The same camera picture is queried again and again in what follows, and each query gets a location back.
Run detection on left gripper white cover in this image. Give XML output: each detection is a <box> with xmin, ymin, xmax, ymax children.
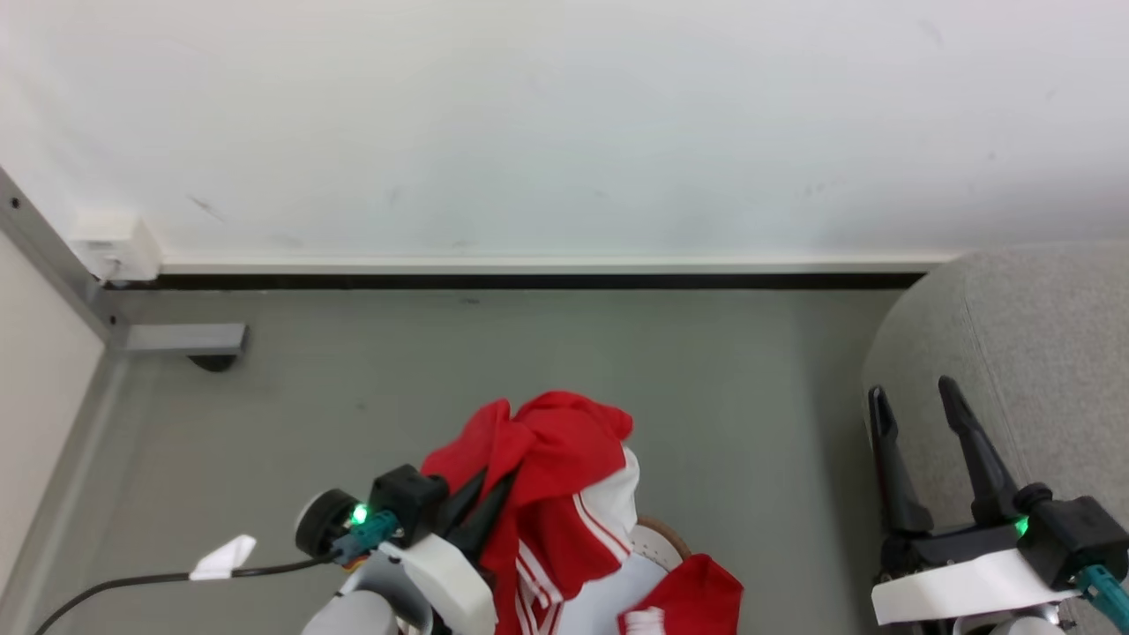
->
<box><xmin>378</xmin><ymin>467</ymin><xmax>518</xmax><ymax>635</ymax></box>

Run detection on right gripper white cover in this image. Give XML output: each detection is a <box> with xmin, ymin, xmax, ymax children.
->
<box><xmin>867</xmin><ymin>377</ymin><xmax>1081</xmax><ymax>629</ymax></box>

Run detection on red jacket with white stripes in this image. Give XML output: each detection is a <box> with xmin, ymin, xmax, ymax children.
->
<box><xmin>419</xmin><ymin>391</ymin><xmax>744</xmax><ymax>635</ymax></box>

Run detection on white laundry basket brown rim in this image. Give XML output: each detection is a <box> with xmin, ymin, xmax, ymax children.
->
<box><xmin>630</xmin><ymin>516</ymin><xmax>694</xmax><ymax>574</ymax></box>

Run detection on grey fabric sofa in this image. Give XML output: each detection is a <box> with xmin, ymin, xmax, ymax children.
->
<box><xmin>862</xmin><ymin>243</ymin><xmax>1129</xmax><ymax>635</ymax></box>

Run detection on white and black baseboard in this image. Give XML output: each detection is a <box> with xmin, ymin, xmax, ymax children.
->
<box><xmin>159</xmin><ymin>252</ymin><xmax>961</xmax><ymax>293</ymax></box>

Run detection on beige partition panel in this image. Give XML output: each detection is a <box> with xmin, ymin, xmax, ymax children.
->
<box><xmin>0</xmin><ymin>231</ymin><xmax>108</xmax><ymax>587</ymax></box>

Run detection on black cable with white tag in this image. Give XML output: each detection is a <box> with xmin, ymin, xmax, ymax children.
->
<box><xmin>34</xmin><ymin>534</ymin><xmax>340</xmax><ymax>635</ymax></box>

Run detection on white wall junction box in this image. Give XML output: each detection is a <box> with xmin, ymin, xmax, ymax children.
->
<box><xmin>69</xmin><ymin>210</ymin><xmax>163</xmax><ymax>285</ymax></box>

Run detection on grey metal partition frame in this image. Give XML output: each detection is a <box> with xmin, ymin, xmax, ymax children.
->
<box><xmin>0</xmin><ymin>166</ymin><xmax>249</xmax><ymax>355</ymax></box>

